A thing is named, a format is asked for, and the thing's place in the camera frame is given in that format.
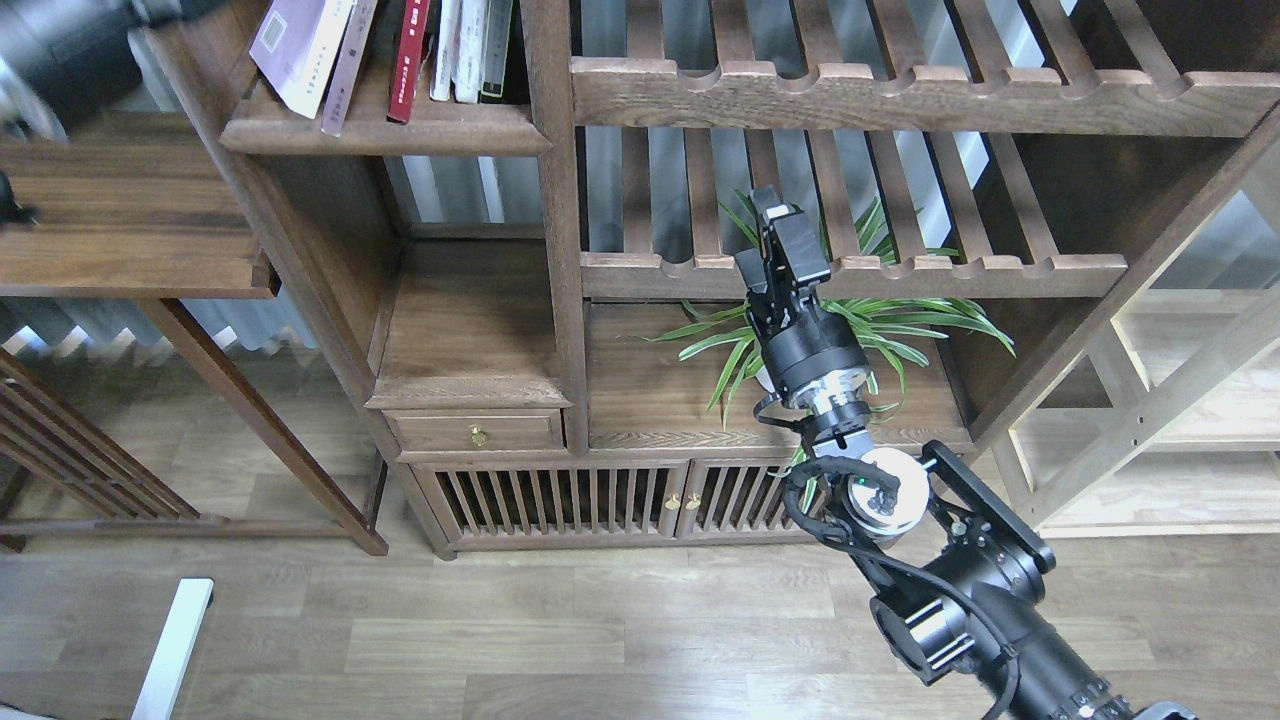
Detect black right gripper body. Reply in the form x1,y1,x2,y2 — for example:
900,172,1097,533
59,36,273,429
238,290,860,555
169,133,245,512
746,281,870,413

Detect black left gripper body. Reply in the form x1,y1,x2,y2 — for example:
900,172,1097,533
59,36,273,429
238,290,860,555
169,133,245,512
1,1,221,141

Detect pale lilac paperback book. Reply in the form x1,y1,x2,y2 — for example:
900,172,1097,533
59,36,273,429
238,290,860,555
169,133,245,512
250,1,355,119

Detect dark maroon Chinese book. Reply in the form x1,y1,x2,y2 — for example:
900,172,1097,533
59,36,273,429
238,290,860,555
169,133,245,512
320,1,379,137

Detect red paperback book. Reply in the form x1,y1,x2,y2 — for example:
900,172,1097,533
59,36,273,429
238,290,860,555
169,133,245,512
387,0,433,126

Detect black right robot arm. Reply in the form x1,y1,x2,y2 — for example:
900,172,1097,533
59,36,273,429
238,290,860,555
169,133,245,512
735,186,1192,719

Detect light wooden shelf unit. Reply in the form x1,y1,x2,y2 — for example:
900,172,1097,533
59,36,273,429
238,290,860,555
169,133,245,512
991,151,1279,537

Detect white plant pot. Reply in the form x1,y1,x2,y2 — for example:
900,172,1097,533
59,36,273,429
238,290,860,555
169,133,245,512
754,363,776,395

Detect dark wooden side table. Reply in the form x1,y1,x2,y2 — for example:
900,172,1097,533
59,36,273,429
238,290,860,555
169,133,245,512
1,113,388,556

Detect dark wooden bookshelf cabinet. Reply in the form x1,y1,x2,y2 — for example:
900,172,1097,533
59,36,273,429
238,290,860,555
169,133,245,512
146,1,1277,557

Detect dark spine upright book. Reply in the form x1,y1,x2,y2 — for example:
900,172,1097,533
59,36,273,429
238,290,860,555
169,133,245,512
479,0,515,102

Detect white upright book middle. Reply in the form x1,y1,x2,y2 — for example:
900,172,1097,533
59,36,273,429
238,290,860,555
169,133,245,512
452,0,489,104

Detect white upright book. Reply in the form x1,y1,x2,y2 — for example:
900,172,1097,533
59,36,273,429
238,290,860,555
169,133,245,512
452,0,489,104
429,0,463,102

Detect white upright book left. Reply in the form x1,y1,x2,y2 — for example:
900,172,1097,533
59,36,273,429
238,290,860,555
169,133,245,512
429,0,463,102

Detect white flat bar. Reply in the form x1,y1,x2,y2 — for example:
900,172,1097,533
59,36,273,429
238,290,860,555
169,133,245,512
131,577,215,719

